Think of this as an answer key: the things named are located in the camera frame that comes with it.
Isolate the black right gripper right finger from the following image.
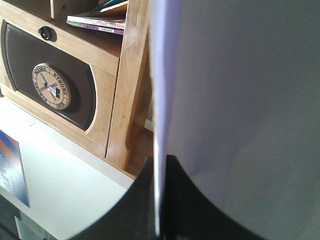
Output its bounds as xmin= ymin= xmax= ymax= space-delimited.
xmin=161 ymin=155 xmax=261 ymax=240

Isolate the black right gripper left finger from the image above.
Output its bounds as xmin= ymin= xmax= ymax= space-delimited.
xmin=71 ymin=156 xmax=157 ymax=240

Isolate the white paper sheet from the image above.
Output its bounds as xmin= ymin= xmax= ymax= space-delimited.
xmin=149 ymin=0 xmax=320 ymax=240

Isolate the round windmill emblem plaque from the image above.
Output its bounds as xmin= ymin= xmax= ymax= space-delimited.
xmin=32 ymin=62 xmax=72 ymax=110

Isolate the stack of books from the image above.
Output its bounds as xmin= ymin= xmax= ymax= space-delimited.
xmin=66 ymin=0 xmax=129 ymax=36

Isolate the black ring drawer pull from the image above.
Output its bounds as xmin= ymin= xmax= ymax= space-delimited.
xmin=38 ymin=26 xmax=53 ymax=41

